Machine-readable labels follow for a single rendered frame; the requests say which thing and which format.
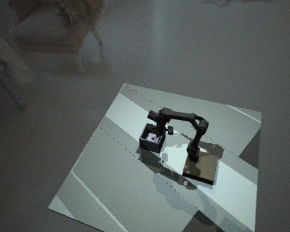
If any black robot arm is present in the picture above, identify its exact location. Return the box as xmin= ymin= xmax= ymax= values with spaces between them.
xmin=147 ymin=107 xmax=209 ymax=163

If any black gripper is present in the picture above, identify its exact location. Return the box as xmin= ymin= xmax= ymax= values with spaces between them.
xmin=146 ymin=123 xmax=173 ymax=137

